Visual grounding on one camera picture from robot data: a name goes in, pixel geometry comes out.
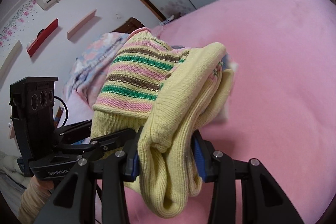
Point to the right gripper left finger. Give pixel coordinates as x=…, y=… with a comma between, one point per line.
x=93, y=191

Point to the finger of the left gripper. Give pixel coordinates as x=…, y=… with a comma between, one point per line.
x=74, y=132
x=98, y=146

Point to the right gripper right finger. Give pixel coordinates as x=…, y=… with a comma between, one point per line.
x=263, y=200

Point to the yellow knitted striped cardigan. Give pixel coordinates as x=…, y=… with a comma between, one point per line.
x=168, y=93

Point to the person's left hand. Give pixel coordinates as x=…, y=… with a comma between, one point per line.
x=44, y=185

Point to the cream knitted left sleeve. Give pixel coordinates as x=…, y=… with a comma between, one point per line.
x=32, y=201

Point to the dark wooden headboard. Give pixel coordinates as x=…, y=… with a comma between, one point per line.
x=129, y=26

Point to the folded pale pink garment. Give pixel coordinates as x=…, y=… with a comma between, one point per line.
x=232, y=66

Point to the beige wall shelf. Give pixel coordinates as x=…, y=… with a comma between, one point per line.
x=8, y=56

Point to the red wall shelf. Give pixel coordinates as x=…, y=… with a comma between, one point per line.
x=41, y=37

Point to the pink wall shelf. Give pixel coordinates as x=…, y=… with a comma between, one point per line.
x=76, y=27

